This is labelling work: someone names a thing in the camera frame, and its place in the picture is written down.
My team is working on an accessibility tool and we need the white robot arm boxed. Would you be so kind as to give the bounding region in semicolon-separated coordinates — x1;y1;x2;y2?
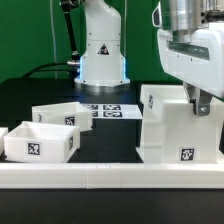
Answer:
60;0;224;116

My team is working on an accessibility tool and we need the paper sheet with tags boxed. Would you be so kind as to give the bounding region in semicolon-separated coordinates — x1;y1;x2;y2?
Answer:
85;104;142;120

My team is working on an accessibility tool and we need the white drawer box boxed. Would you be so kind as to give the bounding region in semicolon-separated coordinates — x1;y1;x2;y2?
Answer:
32;102;92;131
4;121;80;163

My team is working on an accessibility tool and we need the white drawer cabinet frame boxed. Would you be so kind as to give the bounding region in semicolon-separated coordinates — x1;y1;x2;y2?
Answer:
140;84;224;164

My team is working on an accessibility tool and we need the white front drawer box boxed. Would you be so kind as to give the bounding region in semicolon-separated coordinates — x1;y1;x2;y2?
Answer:
4;121;80;163

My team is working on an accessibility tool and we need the black cable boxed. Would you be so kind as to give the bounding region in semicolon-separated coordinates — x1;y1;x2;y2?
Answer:
22;61;81;80

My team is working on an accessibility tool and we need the thin white cable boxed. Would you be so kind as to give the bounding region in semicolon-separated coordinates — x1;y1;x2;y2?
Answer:
49;0;58;80

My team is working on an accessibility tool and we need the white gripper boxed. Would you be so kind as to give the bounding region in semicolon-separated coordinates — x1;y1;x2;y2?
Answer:
157;27;224;116

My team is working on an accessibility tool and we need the white rear drawer box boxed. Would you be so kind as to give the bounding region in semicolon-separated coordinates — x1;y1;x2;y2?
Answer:
32;102;92;131

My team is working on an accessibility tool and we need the white L-shaped fence rail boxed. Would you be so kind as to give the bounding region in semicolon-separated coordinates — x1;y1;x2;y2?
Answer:
0;163;224;189

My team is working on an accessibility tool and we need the white block at left edge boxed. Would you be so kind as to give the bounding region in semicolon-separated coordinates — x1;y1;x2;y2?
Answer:
0;127;8;155

